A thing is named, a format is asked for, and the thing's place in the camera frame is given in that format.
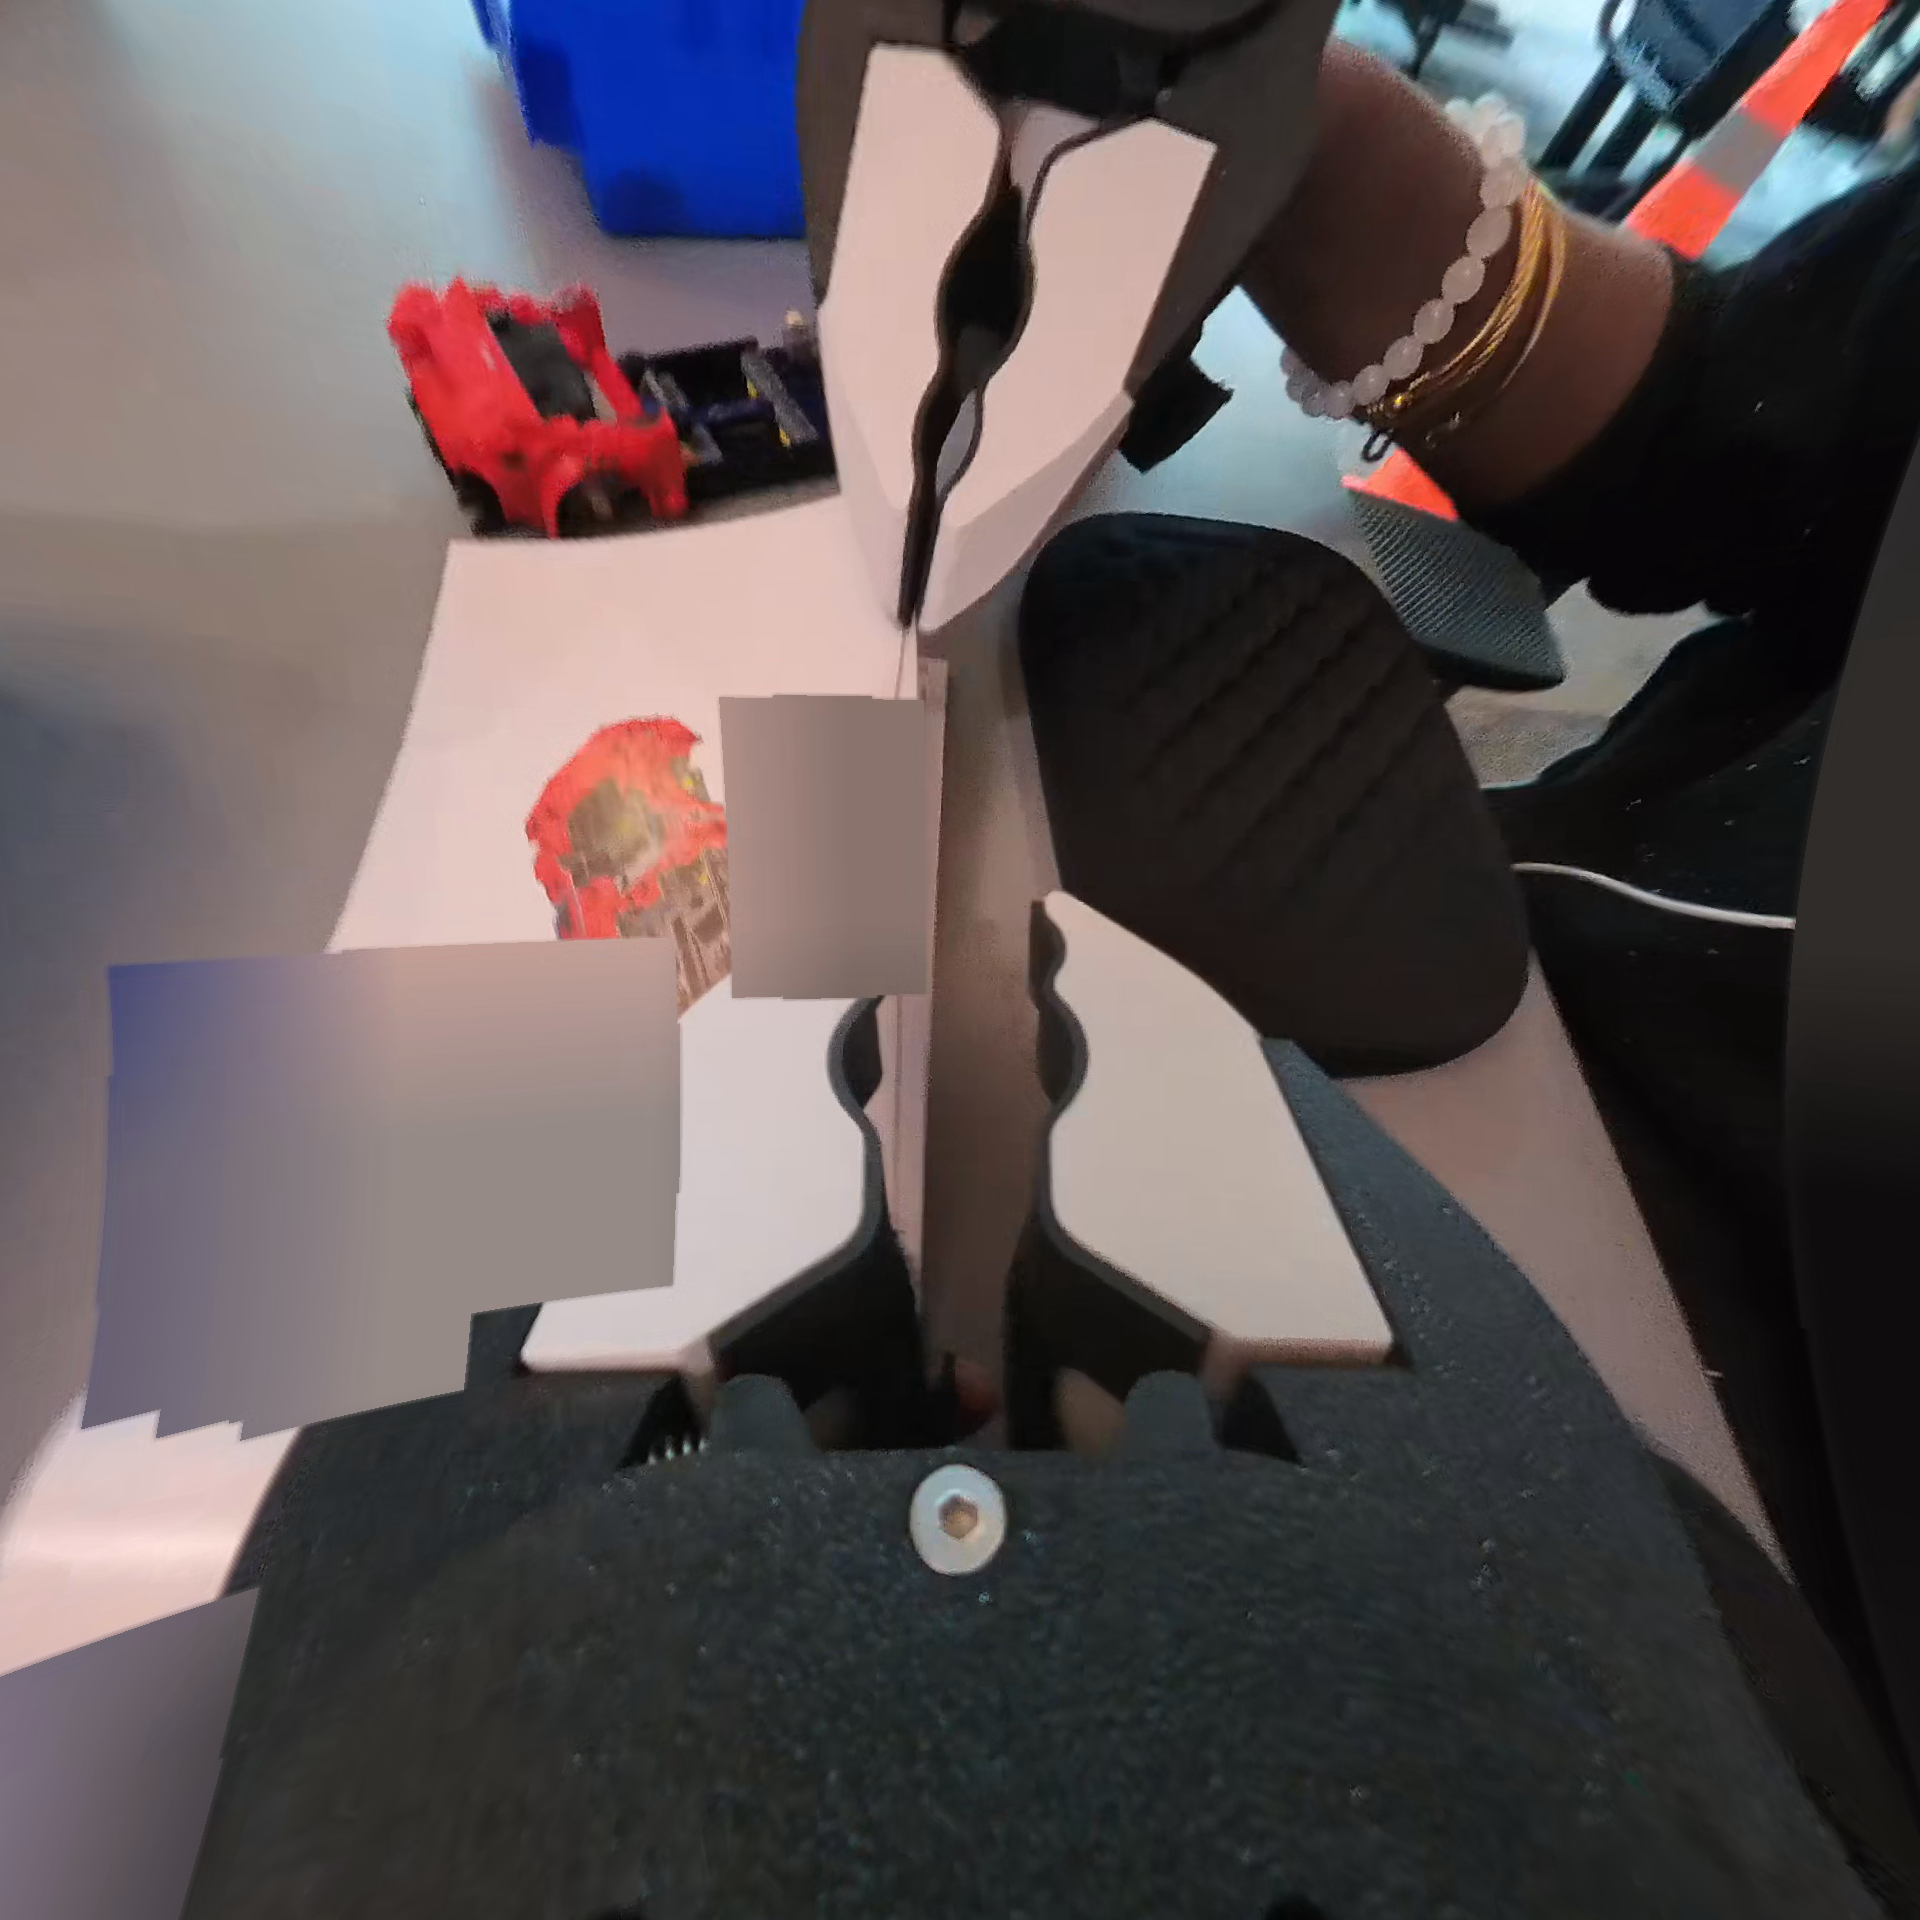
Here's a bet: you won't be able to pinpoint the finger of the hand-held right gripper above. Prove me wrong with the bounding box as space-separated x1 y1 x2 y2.
909 108 1224 645
813 41 1014 624

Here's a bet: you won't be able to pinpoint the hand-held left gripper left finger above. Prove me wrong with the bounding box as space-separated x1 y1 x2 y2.
519 991 895 1389

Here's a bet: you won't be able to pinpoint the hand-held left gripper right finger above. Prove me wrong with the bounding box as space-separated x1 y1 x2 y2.
1014 889 1404 1389

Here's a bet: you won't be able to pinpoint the red and black lego car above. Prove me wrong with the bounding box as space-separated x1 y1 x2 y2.
387 277 847 541

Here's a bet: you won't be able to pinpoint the lego instruction booklet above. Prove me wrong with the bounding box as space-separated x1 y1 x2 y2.
0 527 1045 1920

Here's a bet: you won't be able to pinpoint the blue plastic bin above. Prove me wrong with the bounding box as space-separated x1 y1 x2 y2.
471 0 815 247

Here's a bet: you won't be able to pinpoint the black quilted chair seat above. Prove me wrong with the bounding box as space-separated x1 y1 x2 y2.
1018 511 1535 1083

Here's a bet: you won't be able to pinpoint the white bead bracelet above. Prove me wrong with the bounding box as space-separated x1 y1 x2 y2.
1278 94 1535 427

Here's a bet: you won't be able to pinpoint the gold bangle bracelets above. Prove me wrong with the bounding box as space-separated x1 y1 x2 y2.
1362 185 1573 458

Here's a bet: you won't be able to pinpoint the white cable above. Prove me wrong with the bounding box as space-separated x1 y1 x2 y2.
1511 858 1808 939

